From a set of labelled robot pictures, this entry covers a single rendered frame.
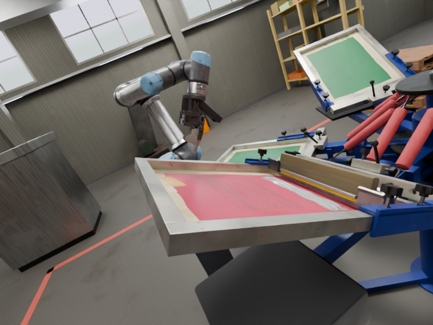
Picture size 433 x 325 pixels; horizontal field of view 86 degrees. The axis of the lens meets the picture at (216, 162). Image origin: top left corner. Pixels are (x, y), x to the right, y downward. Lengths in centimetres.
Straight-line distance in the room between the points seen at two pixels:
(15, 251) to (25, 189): 106
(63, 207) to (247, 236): 415
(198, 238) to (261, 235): 12
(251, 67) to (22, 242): 731
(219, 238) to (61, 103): 745
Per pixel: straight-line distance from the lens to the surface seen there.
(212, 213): 54
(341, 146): 158
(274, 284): 102
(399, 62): 227
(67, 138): 781
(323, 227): 55
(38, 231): 475
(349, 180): 84
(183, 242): 38
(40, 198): 448
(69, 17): 782
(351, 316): 98
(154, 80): 90
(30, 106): 794
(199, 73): 90
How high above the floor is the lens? 175
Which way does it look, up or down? 22 degrees down
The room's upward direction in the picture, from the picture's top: 24 degrees counter-clockwise
